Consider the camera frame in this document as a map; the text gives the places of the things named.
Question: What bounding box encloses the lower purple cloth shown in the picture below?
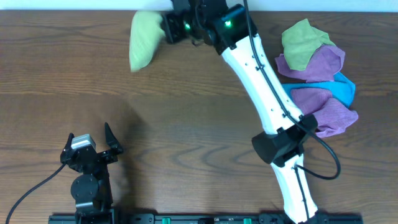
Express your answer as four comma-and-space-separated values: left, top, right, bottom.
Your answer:
290, 88, 359, 138

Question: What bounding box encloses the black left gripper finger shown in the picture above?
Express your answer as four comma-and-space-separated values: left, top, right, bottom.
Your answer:
60, 133, 75, 162
104, 122, 124, 154

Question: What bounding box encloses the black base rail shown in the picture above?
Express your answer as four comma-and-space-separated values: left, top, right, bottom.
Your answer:
48, 212, 364, 224

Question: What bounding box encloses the purple cloth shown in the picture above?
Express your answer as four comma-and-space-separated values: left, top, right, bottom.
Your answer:
290, 88, 359, 138
275, 45, 346, 83

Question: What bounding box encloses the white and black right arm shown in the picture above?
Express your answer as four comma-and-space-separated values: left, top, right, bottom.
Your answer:
161, 0, 318, 223

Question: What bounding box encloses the olive green cloth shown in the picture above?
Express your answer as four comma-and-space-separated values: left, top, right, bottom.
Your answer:
282, 19, 335, 71

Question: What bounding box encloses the upper purple cloth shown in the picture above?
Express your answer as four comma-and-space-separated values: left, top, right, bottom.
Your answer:
275, 45, 346, 83

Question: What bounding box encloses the blue cloth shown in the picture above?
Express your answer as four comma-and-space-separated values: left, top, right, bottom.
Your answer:
282, 72, 356, 108

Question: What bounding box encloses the light green microfiber cloth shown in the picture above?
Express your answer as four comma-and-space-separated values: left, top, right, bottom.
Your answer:
129, 11, 165, 72

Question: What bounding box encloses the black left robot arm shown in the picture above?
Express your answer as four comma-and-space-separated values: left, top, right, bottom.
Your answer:
60, 123, 124, 223

